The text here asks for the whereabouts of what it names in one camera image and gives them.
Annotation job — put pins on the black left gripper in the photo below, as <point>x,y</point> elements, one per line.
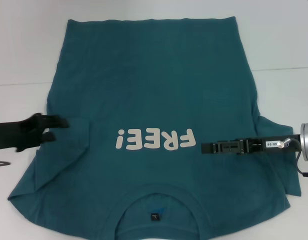
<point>16,135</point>

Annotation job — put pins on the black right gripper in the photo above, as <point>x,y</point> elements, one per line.
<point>269,148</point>

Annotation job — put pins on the teal t-shirt with FREE print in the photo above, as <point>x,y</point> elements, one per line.
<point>144,87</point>

